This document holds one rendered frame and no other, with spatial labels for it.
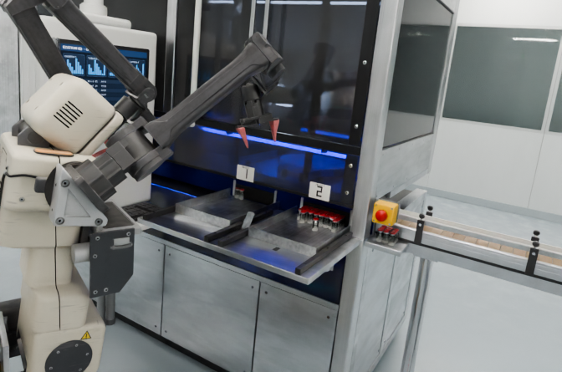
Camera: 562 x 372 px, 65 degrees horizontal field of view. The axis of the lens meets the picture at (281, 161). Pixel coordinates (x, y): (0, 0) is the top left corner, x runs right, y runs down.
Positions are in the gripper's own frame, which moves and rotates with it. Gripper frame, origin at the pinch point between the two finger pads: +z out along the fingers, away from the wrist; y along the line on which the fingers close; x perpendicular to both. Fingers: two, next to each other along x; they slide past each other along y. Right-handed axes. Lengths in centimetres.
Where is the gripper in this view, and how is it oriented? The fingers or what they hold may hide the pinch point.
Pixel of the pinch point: (261, 142)
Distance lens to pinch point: 150.3
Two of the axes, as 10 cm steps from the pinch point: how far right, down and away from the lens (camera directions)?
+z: 2.0, 9.7, 1.6
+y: -9.5, 2.3, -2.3
